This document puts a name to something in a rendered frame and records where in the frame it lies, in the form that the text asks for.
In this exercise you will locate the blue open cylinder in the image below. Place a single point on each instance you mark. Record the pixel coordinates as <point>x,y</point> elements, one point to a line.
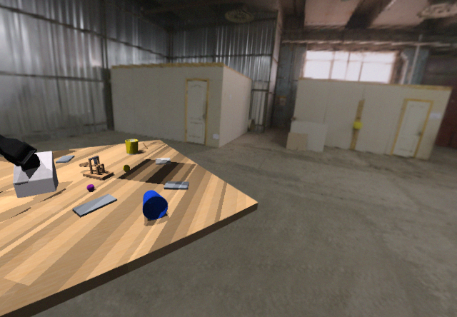
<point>154,206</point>

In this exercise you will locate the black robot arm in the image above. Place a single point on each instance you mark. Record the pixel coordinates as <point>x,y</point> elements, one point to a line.
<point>19,153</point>

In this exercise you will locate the yellow cup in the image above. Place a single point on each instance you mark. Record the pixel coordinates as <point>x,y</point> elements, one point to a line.
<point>132,146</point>

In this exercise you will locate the small wooden catapult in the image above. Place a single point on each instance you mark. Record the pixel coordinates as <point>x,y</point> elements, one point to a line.
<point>97,173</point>

